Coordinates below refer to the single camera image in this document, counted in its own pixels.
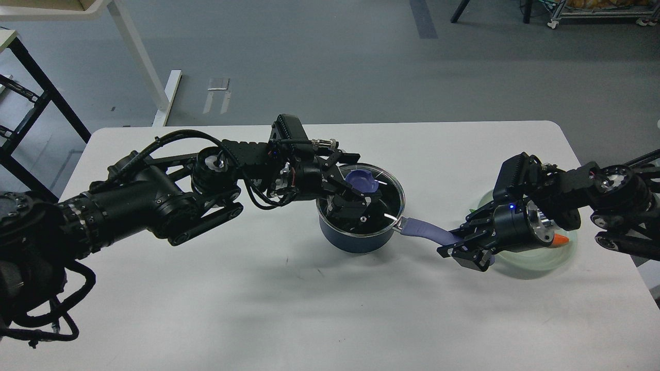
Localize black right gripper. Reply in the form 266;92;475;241
437;202;558;272

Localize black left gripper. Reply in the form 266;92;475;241
273;151;383;227

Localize glass pot lid blue knob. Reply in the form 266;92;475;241
316;162;406;238

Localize blue saucepan with handle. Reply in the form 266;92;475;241
317;198;497;266

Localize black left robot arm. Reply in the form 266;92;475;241
1;114;382;347

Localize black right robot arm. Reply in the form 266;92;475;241
437;150;659;272

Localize clear green glass plate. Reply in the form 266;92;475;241
465;192;575;276

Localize orange toy carrot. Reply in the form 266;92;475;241
551;233;570;247

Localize black furniture legs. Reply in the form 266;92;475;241
449;1;534;24

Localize wheeled metal cart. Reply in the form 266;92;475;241
547;1;658;29

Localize black metal rack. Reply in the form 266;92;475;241
1;29;91;204

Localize white desk frame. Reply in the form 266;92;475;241
2;1;183;127

